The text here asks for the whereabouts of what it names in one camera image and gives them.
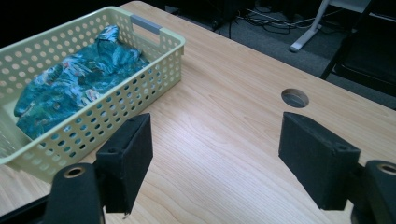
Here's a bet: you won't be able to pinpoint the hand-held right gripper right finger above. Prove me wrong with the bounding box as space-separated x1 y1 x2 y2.
277 111 361 211

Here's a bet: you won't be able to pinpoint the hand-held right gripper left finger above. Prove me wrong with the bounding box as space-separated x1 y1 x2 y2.
94 112 154 215

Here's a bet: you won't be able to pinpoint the blue patterned shirt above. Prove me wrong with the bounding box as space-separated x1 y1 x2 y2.
13 24 151 141

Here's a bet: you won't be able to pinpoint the pale yellow perforated plastic basket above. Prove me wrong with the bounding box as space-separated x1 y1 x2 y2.
0 6 187 184

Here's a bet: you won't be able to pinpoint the black chair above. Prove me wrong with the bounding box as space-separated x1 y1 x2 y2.
320 0 396 97

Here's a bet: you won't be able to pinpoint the white metal desk leg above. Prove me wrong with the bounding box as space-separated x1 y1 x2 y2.
289 0 372 53

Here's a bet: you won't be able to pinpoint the black floor cables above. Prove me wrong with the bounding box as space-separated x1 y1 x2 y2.
214 6 344 35

